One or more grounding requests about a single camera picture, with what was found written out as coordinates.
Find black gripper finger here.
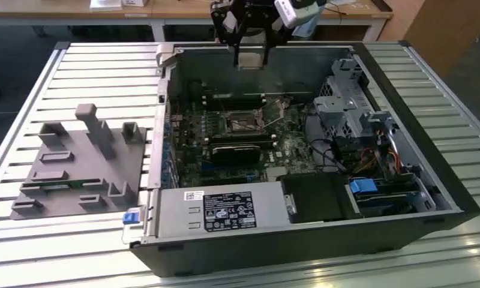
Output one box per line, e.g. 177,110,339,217
261,7,293,67
209,0,249,68

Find silver square CPU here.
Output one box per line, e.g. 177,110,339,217
237,52,263,71

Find metal socket cover frame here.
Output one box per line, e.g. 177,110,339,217
261,96,295,127

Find black plastic drive cover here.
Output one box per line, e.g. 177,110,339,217
277,172,361,224

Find silver disk bay cage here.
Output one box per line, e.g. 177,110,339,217
310,58,397,139

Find green motherboard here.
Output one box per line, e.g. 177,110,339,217
169,89,333,187

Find wooden desk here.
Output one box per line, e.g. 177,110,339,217
0,0,394,43

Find black graphics card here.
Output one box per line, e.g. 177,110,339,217
209,143,261,166

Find wooden cabinet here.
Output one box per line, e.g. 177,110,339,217
377,0,480,77

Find hard disk in blue carrier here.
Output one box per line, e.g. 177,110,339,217
345,177,425,218

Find grey parts rack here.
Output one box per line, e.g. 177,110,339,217
7,103,150,221

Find grey power supply unit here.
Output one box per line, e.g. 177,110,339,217
142,181,297,238

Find blue plastic latch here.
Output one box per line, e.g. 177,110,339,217
121,211,141,226

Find black open PC case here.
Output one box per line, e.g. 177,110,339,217
127,40,480,278

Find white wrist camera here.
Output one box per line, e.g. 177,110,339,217
271,0,298,29

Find yellow red power wires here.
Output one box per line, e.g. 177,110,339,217
350,128,402,176

